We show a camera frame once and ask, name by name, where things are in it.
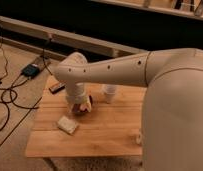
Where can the dark purple bowl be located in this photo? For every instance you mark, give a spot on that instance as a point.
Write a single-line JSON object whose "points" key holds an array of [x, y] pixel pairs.
{"points": [[76, 107]]}

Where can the low wooden table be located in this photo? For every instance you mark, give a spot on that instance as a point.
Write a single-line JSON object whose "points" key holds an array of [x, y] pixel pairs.
{"points": [[108, 130]]}

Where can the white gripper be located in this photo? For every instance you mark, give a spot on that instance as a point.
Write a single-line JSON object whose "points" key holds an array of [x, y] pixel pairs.
{"points": [[75, 93]]}

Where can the white sponge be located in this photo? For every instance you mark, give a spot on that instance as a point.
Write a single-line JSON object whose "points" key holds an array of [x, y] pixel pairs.
{"points": [[67, 125]]}

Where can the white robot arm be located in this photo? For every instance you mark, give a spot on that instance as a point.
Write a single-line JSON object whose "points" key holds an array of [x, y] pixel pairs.
{"points": [[172, 110]]}

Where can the long grey rail beam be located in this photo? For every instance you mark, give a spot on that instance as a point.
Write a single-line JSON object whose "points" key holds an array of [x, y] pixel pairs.
{"points": [[74, 40]]}

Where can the white plastic bottle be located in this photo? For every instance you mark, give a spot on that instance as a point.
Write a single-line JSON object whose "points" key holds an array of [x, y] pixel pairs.
{"points": [[139, 138]]}

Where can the orange carrot toy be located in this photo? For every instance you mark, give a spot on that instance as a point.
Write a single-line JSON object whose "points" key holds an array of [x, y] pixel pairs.
{"points": [[86, 107]]}

